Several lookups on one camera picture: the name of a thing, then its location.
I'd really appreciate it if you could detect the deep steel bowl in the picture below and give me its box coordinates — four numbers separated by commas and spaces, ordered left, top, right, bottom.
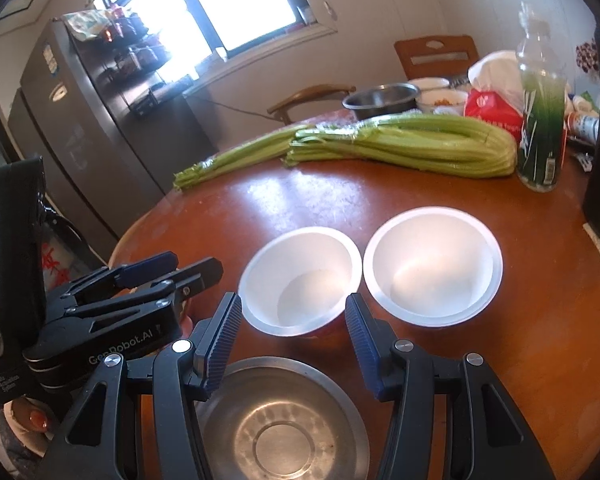
196, 356, 370, 479

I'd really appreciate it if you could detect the red paper noodle bowl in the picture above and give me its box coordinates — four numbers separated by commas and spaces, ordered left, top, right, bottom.
363, 207, 504, 328

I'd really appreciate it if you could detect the grey refrigerator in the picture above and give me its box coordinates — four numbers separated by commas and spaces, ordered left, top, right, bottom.
8, 20, 217, 258

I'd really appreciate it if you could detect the long celery bunch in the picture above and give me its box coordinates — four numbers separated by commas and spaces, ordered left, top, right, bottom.
173, 124, 311, 191

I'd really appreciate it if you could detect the wooden armchair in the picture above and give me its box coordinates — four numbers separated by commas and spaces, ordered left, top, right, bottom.
266, 84, 356, 126

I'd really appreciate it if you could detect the steel bowl at back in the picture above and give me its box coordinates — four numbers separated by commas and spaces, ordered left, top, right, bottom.
342, 82, 420, 120

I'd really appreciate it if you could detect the wrapped celery bunch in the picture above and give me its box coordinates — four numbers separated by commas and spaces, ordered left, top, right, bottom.
283, 113, 517, 179

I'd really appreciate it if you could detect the white ceramic bowl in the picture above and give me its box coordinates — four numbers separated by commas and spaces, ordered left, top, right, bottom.
416, 88, 468, 115

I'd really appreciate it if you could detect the small white bottle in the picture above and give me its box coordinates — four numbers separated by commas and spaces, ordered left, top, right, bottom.
567, 112, 600, 144

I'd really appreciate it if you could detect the wooden slat-back chair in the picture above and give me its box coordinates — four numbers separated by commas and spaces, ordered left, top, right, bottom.
393, 35, 480, 79

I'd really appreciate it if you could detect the red white plastic bag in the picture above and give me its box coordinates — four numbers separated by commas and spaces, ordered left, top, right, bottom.
464, 50, 524, 143

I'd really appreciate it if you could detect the green label plastic bottle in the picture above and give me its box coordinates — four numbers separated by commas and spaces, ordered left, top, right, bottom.
516, 2, 567, 192

